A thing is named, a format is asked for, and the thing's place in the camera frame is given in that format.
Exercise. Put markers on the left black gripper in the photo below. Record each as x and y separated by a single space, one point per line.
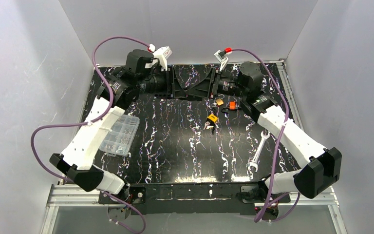
170 82

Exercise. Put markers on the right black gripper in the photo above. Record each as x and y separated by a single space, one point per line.
215 83

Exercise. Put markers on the small brass padlock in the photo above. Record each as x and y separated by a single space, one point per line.
219 100

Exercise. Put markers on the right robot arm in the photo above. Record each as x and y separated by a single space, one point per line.
319 166

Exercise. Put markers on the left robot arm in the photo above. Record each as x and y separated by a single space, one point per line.
145 72

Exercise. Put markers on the orange padlock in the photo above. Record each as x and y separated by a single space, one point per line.
230 107

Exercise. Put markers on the yellow padlock with keys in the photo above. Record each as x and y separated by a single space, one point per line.
211 122

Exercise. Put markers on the clear plastic screw box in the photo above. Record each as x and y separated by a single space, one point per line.
118 142

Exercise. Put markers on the silver open-end wrench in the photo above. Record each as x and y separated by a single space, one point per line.
253 163

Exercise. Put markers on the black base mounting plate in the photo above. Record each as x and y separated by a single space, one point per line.
190 198

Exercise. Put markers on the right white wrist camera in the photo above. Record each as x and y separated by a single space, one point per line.
221 56

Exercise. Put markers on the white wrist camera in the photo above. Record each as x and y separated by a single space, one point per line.
221 56
160 55

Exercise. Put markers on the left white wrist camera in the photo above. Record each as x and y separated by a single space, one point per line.
160 55

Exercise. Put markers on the aluminium frame rail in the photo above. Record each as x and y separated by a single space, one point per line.
65 196

